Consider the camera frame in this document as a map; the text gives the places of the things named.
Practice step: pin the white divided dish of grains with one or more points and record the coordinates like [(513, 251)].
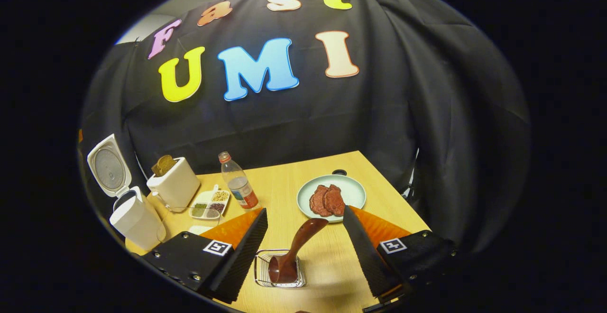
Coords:
[(208, 199)]

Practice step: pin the black table grommet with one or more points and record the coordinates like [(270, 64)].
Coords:
[(339, 172)]

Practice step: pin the brown toast slice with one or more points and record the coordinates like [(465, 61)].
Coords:
[(163, 165)]

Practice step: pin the brown wooden spoon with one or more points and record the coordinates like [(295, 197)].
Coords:
[(303, 237)]

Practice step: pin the clear plastic bottle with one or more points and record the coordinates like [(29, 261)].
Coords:
[(239, 185)]

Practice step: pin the black backdrop cloth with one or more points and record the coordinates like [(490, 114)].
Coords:
[(332, 123)]

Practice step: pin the white rice cooker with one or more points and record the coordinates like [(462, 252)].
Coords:
[(135, 220)]

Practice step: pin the white toaster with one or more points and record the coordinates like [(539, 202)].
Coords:
[(178, 187)]

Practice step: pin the red meat slice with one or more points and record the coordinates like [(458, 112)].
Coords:
[(335, 201), (317, 201)]

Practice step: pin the light green plate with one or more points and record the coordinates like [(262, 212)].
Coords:
[(351, 189)]

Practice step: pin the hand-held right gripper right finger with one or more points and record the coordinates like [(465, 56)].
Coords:
[(365, 256)]

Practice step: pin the clear tray of rice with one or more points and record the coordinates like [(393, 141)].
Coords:
[(199, 230)]

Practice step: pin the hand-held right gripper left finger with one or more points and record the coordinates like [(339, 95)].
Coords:
[(242, 261)]

